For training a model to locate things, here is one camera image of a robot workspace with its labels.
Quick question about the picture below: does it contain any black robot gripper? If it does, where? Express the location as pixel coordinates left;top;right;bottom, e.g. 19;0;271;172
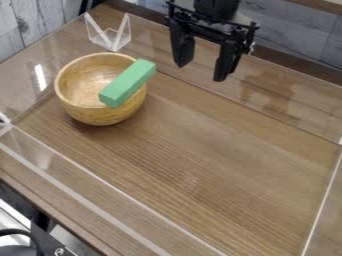
166;0;261;82

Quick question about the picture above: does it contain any clear acrylic tray wall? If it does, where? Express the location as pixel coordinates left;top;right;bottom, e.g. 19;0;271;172
0;16;342;256

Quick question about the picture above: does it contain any green rectangular block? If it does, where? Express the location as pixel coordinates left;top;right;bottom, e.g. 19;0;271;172
98;59;157;108

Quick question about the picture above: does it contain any round wooden bowl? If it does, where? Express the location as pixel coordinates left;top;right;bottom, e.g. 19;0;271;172
54;52;147;126

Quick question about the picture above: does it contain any clear acrylic corner bracket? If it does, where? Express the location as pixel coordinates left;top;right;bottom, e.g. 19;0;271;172
84;13;131;52

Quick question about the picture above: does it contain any black metal bracket with bolt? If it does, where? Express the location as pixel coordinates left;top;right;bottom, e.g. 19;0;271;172
30;222;78;256

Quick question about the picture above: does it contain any black cable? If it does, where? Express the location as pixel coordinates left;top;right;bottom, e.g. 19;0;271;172
0;228;35;256

